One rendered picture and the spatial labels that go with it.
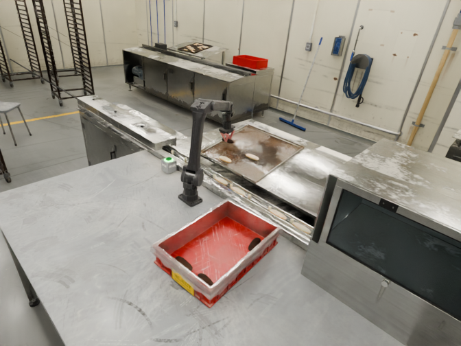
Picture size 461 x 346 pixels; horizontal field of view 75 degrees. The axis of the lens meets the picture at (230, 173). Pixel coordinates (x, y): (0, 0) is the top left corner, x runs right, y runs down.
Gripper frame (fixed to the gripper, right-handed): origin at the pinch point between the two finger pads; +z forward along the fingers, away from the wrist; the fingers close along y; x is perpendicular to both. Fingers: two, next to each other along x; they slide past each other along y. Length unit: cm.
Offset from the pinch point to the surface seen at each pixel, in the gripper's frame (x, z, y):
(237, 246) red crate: 59, 5, 66
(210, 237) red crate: 47, 4, 70
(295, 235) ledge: 77, 5, 45
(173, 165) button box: -10.7, 3.3, 40.8
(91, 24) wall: -665, 19, -277
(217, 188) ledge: 25.2, 4.7, 40.3
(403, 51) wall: 28, 11, -343
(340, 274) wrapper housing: 103, -4, 60
